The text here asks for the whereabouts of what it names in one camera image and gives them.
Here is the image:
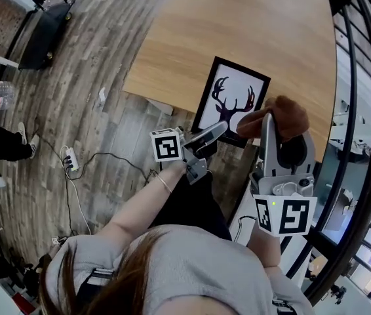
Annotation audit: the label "person's right forearm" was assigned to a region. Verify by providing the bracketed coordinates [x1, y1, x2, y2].
[247, 228, 284, 269]

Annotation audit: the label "framed deer antler picture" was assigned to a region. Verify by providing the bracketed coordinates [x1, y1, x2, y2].
[190, 56, 272, 149]

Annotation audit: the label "white power strip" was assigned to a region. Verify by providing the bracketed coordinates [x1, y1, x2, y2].
[60, 145, 81, 173]

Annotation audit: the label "thin silver bracelet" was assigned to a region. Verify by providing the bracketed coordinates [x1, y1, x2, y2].
[155, 171, 174, 195]

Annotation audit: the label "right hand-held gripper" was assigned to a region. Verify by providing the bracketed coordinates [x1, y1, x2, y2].
[248, 111, 318, 236]

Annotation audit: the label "thin black cable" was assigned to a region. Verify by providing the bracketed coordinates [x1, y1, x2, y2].
[233, 214, 259, 242]

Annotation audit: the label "white table leg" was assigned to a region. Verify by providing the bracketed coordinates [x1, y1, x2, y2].
[227, 162, 262, 246]
[145, 96, 175, 116]

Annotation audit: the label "black platform trolley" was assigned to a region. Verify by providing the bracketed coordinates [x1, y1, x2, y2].
[17, 0, 77, 72]

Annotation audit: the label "person's black trousers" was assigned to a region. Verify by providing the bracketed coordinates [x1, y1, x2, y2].
[148, 171, 233, 242]

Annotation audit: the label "black power cable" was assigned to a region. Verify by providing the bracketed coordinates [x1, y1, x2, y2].
[73, 152, 161, 184]

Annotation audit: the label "black harness strap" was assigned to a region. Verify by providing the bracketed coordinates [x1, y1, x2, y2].
[76, 266, 115, 308]
[271, 298, 297, 315]

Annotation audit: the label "person's grey shirt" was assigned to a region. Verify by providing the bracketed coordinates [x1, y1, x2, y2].
[45, 224, 315, 315]

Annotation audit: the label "white power cable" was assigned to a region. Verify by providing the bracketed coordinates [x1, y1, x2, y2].
[65, 170, 93, 236]

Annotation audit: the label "brown cloth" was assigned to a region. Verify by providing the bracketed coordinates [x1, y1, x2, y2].
[236, 95, 309, 144]

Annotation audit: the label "person's left forearm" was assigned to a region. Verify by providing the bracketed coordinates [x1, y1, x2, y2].
[101, 160, 187, 240]

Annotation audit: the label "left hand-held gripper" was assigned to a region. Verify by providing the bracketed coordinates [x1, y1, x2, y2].
[149, 120, 229, 186]

